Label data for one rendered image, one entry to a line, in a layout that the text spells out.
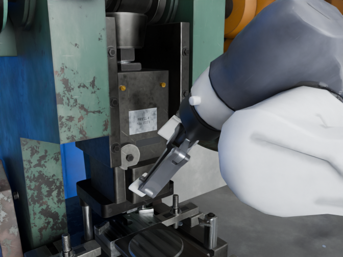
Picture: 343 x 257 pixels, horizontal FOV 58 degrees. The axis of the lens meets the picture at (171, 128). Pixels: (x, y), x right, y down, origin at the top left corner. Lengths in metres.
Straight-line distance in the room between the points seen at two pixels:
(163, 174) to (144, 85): 0.26
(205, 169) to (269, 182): 2.46
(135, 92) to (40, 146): 0.33
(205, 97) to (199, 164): 2.27
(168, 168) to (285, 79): 0.21
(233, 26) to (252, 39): 0.58
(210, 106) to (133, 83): 0.30
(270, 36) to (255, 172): 0.13
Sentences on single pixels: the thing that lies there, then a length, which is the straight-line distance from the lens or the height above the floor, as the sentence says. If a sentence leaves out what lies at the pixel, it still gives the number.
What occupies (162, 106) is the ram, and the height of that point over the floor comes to 1.09.
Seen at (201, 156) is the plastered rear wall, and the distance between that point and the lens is 2.63.
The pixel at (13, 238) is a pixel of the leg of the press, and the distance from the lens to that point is 1.01.
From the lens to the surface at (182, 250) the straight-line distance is 0.75.
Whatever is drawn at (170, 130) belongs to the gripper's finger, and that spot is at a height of 1.06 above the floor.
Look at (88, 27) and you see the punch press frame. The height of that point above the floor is 1.25.
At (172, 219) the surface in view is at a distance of 0.92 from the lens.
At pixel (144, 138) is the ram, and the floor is 1.02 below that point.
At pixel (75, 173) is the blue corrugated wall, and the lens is 2.01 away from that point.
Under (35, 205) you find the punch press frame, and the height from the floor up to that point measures 0.81.
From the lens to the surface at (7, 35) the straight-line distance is 0.76.
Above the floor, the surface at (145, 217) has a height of 0.78.
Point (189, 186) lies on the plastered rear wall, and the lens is 2.64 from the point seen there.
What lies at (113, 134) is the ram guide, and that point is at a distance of 0.61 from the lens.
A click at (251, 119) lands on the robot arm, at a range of 0.26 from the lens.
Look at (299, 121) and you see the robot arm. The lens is 0.26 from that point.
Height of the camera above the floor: 1.21
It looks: 14 degrees down
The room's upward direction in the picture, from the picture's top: straight up
